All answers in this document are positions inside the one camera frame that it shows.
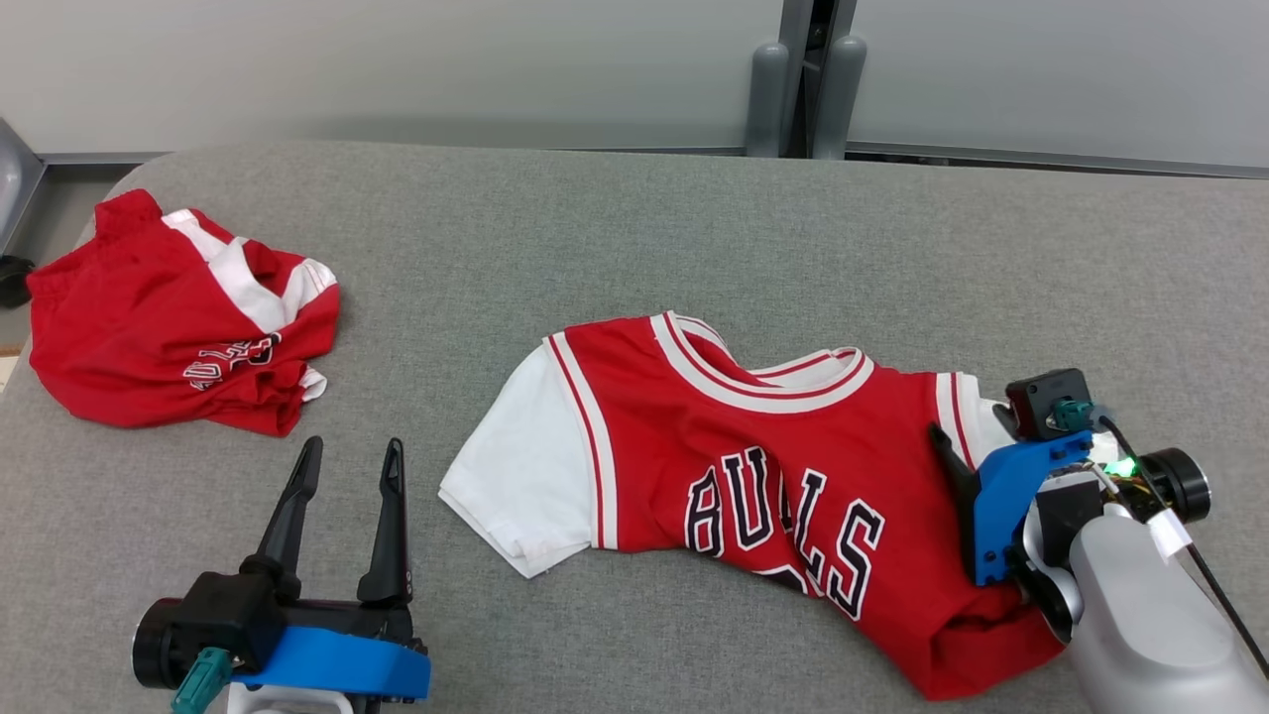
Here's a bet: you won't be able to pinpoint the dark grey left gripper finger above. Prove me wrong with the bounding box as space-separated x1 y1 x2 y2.
241 436 324 601
357 438 413 608

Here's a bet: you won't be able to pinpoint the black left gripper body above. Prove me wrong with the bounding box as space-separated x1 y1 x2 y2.
132 598 429 688

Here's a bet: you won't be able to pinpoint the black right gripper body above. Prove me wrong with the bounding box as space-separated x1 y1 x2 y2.
1029 448 1212 566

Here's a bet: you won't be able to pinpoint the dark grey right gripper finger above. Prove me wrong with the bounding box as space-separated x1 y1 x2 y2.
928 422 984 541

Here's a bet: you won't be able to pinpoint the red Bulls shorts white stripes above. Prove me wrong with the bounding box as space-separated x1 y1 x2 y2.
25 188 341 438

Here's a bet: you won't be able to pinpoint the red Bulls jersey white sleeves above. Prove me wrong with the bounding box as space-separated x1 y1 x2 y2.
438 310 1072 702

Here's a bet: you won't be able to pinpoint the black caster wheel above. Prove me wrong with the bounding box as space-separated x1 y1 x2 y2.
0 255 37 309

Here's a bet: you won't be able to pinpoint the grey rounded partition foot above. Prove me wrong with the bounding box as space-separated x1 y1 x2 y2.
746 40 791 160
811 35 868 162

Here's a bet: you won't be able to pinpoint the white cable tag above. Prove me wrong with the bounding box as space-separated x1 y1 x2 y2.
1148 508 1193 559

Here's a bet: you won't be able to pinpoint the blue left camera bracket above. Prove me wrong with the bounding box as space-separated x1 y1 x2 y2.
233 625 433 701

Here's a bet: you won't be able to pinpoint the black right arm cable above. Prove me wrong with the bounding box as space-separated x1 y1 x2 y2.
1096 415 1269 680

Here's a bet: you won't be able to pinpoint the teal left camera connector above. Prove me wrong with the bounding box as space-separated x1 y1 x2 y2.
171 647 235 714

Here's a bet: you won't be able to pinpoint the grey partition base rail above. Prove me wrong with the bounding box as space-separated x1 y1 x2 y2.
38 147 750 168
846 141 1269 180

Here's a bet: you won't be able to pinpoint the grey curved metal frame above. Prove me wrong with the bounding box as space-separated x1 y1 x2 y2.
0 117 48 257

